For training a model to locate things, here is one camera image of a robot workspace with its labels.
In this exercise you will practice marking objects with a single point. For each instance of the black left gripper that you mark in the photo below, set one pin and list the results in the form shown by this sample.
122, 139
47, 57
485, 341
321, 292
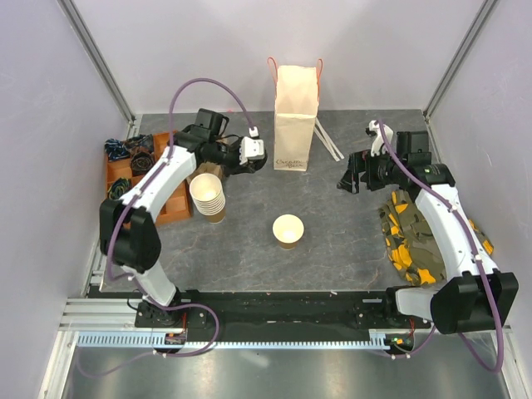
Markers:
240, 169

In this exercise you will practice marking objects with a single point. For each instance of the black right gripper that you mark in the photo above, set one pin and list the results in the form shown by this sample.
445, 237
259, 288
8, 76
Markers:
361, 161

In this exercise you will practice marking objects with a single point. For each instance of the brown paper coffee cup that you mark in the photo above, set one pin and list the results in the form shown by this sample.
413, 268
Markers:
288, 229

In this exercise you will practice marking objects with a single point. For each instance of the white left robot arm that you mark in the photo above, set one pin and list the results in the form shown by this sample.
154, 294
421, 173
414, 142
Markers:
128, 236

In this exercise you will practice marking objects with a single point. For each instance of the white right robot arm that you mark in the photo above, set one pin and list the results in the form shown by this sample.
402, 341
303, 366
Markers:
476, 296

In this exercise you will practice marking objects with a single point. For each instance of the white paper takeout bag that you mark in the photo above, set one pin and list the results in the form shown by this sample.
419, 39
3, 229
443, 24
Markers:
297, 90

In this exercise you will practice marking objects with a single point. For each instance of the cardboard cup carrier tray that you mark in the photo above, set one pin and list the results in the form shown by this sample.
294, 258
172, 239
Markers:
210, 169

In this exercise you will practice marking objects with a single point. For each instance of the stack of paper cups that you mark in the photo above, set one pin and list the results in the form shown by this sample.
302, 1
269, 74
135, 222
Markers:
208, 196

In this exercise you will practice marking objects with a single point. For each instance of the camouflage yellow green cloth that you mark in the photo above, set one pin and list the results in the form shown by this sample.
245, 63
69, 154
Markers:
411, 246

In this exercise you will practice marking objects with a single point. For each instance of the black brown rolled sock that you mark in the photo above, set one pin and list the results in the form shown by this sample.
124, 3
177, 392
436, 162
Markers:
141, 163

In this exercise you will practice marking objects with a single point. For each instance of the dark patterned rolled sock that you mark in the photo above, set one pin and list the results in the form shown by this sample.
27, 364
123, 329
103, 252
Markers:
139, 142

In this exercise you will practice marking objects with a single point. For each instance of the blue yellow rolled sock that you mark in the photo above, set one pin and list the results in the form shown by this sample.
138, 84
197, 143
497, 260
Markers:
118, 188

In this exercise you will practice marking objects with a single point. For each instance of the blue patterned rolled sock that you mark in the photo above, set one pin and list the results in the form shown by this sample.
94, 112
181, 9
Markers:
116, 150

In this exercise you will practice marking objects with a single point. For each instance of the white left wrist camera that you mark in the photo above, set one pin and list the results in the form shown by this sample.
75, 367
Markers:
251, 147

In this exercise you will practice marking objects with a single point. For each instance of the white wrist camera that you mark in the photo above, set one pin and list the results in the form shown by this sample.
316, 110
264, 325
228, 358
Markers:
382, 137
251, 147

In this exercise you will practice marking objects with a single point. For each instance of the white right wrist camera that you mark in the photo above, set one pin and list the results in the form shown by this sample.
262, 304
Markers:
382, 137

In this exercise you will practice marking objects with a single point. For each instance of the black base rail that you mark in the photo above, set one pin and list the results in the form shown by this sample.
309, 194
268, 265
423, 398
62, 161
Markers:
354, 309

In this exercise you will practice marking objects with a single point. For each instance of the grey slotted cable duct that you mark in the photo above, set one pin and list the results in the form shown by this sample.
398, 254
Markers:
163, 340

